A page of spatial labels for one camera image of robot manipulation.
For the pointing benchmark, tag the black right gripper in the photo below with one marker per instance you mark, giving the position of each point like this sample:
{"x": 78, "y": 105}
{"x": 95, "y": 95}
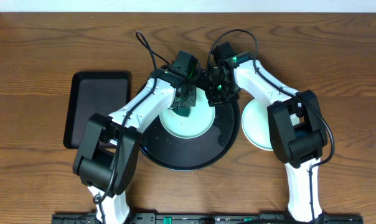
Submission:
{"x": 213, "y": 100}

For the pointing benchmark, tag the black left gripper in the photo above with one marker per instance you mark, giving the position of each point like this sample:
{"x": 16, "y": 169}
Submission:
{"x": 186, "y": 99}

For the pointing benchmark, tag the green yellow sponge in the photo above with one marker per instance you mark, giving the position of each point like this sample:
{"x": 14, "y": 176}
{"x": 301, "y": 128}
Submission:
{"x": 181, "y": 111}

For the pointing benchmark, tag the green plate with red stain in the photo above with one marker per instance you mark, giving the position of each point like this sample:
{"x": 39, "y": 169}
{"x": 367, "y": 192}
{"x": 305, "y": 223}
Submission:
{"x": 255, "y": 125}

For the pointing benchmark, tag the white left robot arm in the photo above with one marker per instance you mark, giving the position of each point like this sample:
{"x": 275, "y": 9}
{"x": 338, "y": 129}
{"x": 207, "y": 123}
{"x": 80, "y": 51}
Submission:
{"x": 107, "y": 155}

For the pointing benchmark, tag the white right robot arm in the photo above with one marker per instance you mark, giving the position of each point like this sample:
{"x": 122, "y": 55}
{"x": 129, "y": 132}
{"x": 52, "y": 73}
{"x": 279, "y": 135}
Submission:
{"x": 297, "y": 130}

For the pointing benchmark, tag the black round tray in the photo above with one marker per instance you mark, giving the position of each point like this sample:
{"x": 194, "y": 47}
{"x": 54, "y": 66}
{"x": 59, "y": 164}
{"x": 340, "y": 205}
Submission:
{"x": 175, "y": 153}

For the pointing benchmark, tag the black rectangular tray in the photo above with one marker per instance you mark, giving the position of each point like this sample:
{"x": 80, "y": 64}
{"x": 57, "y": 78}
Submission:
{"x": 92, "y": 92}

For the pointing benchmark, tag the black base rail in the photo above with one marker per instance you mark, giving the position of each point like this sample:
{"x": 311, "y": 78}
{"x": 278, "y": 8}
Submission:
{"x": 151, "y": 218}

